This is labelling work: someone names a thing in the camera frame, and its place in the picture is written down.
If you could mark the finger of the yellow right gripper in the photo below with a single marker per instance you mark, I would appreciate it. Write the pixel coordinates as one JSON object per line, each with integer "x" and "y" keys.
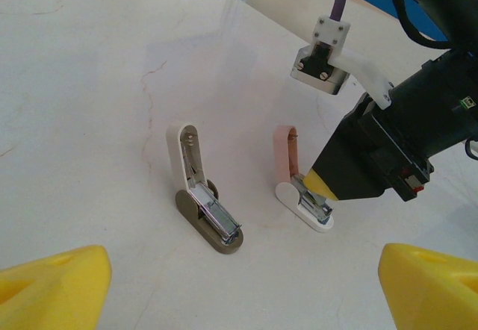
{"x": 354, "y": 169}

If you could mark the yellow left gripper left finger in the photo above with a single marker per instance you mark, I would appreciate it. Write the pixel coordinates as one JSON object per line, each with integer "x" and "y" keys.
{"x": 52, "y": 292}

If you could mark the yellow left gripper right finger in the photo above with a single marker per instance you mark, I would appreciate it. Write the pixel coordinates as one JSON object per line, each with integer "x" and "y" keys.
{"x": 433, "y": 292}

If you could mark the white base pink lid stapler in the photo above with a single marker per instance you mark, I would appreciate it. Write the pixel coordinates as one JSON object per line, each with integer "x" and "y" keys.
{"x": 284, "y": 151}

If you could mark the small metal clip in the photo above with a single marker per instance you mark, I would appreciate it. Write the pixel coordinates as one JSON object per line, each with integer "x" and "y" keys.
{"x": 209, "y": 229}

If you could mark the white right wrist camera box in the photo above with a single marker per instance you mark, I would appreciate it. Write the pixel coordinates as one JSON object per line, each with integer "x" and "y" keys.
{"x": 325, "y": 65}

